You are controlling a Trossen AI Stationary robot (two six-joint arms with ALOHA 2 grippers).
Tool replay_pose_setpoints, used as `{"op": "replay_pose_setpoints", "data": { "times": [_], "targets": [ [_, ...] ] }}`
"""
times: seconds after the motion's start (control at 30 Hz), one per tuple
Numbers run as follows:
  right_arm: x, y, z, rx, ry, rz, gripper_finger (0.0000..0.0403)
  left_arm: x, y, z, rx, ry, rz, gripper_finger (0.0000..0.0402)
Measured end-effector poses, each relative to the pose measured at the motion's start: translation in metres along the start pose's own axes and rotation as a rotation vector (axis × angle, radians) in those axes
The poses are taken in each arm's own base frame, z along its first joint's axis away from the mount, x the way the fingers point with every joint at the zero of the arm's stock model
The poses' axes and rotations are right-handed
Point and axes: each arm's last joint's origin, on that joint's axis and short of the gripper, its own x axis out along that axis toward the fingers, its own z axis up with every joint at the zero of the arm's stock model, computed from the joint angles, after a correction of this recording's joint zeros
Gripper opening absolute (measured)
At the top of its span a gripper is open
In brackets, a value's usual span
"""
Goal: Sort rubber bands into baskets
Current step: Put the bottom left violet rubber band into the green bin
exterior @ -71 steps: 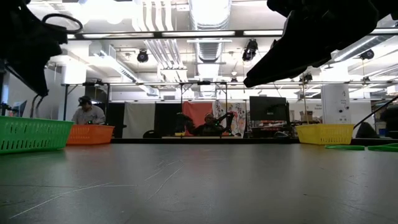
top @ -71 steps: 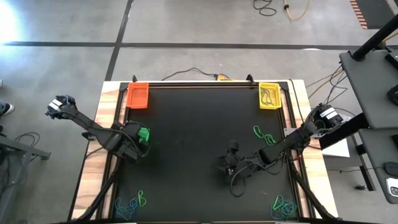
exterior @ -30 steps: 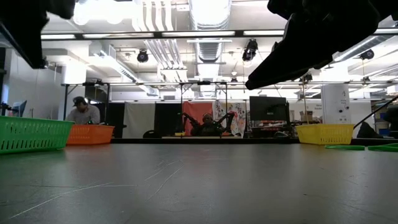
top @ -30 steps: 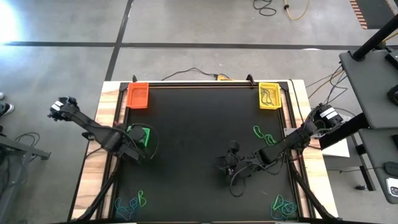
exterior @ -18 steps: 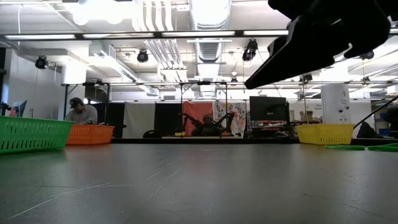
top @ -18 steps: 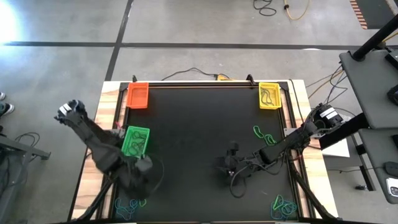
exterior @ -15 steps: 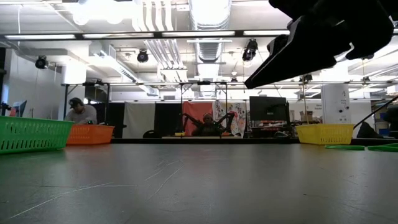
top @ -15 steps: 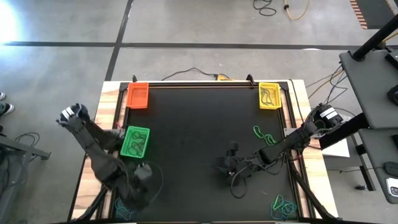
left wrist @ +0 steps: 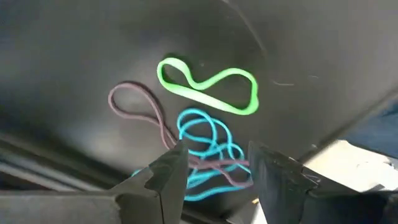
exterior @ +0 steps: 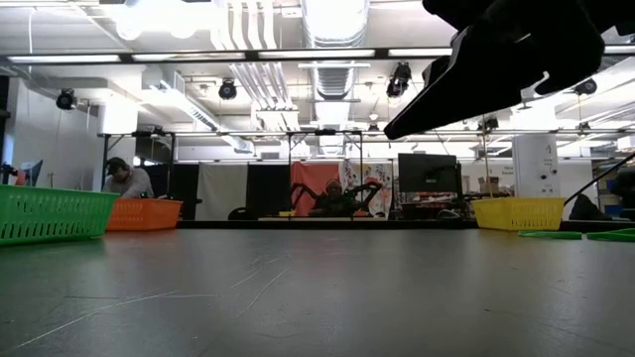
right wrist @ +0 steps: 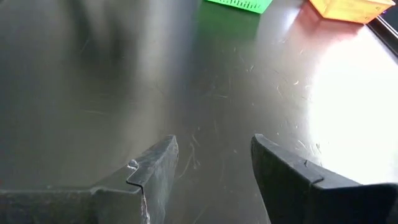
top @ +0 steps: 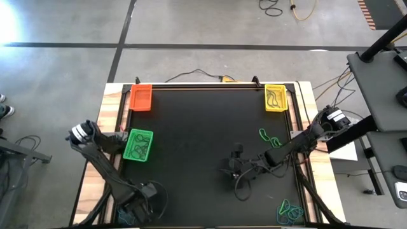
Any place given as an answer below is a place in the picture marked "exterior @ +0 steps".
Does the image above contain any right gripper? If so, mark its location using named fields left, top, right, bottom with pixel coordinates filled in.
left=383, top=0, right=635, bottom=142

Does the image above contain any green rubber band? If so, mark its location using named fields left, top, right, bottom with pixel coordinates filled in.
left=518, top=227, right=635, bottom=243

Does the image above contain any black ceiling spotlight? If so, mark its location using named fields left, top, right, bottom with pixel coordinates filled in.
left=385, top=61, right=413, bottom=99
left=572, top=77, right=598, bottom=96
left=55, top=87, right=78, bottom=111
left=217, top=78, right=238, bottom=101

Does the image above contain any black monitor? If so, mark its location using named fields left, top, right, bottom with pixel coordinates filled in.
left=397, top=153, right=460, bottom=194

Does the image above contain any white column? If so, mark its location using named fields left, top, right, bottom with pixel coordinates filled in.
left=511, top=133, right=563, bottom=199

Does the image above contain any floral cloth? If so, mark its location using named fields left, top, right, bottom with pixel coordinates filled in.
left=339, top=161, right=394, bottom=219

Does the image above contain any yellow plastic basket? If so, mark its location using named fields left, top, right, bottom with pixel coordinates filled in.
left=470, top=196, right=567, bottom=232

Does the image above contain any black overhead light bar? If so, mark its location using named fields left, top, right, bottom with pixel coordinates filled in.
left=0, top=47, right=635, bottom=64

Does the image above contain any person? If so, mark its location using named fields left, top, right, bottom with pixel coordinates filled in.
left=310, top=178, right=366, bottom=218
left=101, top=157, right=156, bottom=200

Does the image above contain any red cloth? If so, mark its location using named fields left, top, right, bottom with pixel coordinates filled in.
left=291, top=162, right=343, bottom=218

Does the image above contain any black panel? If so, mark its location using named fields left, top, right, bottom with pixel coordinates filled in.
left=143, top=163, right=200, bottom=220
left=245, top=164, right=293, bottom=220

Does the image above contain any white curtain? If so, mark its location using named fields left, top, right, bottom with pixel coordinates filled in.
left=195, top=163, right=249, bottom=222

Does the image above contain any orange plastic basket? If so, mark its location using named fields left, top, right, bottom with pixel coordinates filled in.
left=105, top=197, right=184, bottom=233

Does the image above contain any green plastic basket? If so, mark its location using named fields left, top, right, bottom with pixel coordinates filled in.
left=0, top=184, right=120, bottom=247

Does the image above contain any computer monitor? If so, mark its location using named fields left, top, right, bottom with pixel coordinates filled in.
left=17, top=159, right=45, bottom=187

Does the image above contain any white ventilation duct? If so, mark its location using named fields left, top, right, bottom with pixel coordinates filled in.
left=300, top=0, right=372, bottom=103

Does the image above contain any black metal frame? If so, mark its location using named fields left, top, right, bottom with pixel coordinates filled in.
left=286, top=128, right=364, bottom=219
left=96, top=129, right=178, bottom=199

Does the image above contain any black diagonal frame strut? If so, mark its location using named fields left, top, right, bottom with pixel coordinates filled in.
left=564, top=151, right=635, bottom=208

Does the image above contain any black table border frame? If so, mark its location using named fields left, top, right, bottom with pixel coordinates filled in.
left=176, top=219, right=635, bottom=230

